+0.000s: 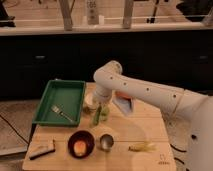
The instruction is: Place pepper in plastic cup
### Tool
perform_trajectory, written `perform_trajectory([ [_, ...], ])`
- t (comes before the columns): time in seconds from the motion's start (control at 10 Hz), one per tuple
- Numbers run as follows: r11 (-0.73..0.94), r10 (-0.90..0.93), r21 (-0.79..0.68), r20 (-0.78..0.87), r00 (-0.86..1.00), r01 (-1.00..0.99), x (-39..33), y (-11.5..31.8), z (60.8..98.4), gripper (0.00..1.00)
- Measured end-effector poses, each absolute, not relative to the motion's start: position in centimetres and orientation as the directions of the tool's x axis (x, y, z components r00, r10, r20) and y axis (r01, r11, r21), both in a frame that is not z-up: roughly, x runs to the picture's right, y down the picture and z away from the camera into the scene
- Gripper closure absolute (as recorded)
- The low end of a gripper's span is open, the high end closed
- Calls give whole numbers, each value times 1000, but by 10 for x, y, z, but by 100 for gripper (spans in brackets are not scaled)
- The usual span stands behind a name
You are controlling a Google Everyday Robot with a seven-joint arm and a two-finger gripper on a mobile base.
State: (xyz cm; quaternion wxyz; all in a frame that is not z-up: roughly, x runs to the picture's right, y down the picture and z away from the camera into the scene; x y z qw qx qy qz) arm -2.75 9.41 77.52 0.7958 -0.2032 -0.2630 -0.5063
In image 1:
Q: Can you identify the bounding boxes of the green pepper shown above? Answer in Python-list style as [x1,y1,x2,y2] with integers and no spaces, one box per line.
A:
[92,105,102,126]

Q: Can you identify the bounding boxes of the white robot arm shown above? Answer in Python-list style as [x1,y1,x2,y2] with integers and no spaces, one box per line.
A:
[93,60,213,171]

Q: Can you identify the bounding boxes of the small metal cup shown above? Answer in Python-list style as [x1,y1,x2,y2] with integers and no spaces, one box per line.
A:
[100,134,114,151]

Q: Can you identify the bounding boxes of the blue and orange box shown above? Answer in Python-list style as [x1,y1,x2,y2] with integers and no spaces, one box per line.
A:
[113,91,134,116]

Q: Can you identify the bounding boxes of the green plastic tray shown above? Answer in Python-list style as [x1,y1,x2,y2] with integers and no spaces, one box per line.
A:
[33,80,86,127]

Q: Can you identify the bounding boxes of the dark brown bowl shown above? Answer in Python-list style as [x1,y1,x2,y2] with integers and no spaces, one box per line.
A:
[68,130,95,159]

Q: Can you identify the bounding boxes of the silver fork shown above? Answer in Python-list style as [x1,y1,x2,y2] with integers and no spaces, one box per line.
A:
[51,105,74,123]

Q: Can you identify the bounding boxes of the orange fruit in bowl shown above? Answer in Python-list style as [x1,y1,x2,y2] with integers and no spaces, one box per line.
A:
[73,141,87,157]

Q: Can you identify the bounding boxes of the yellow banana peel toy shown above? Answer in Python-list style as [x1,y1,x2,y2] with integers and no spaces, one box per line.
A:
[129,142,155,152]

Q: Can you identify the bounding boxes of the black cable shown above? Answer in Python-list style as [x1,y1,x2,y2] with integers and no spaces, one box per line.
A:
[0,114,30,146]

